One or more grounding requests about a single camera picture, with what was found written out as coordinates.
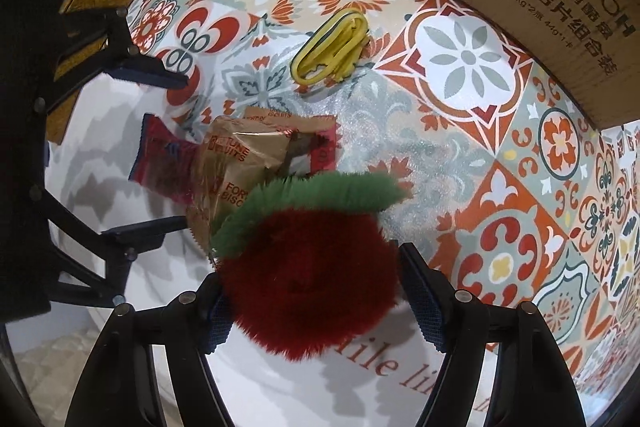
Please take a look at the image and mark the red hawthorn snack packet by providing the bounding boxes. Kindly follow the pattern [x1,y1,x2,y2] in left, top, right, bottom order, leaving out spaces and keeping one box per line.
[128,113,198,206]

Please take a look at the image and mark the red plush apple toy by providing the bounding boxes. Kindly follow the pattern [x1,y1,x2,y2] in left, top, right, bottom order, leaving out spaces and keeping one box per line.
[209,171,411,361]

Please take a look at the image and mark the gold fortune biscuits packet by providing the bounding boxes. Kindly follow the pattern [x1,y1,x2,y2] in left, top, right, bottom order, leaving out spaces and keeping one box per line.
[186,106,337,260]

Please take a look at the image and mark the patterned tablecloth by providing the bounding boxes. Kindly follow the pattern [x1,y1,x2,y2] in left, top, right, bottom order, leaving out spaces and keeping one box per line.
[47,0,639,425]

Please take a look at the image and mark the yellow folded strap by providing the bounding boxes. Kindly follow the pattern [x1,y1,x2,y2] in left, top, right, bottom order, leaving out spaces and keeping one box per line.
[290,7,372,88]

